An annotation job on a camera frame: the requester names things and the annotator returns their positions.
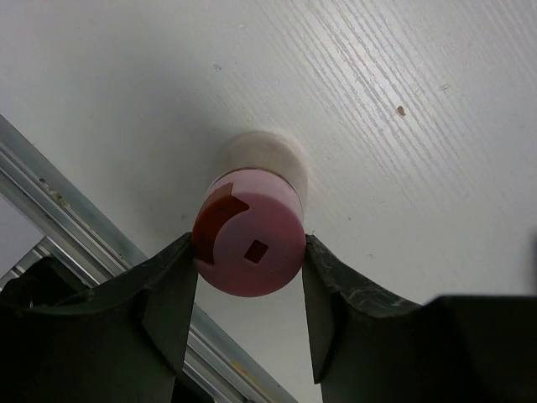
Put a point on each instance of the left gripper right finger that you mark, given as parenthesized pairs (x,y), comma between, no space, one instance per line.
(368,344)

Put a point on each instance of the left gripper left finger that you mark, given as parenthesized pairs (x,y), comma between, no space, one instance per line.
(121,341)

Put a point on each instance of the pink cap spice shaker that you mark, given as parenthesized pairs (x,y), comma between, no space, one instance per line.
(249,237)

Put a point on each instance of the aluminium table edge rail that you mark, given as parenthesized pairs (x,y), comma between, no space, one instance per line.
(84,243)

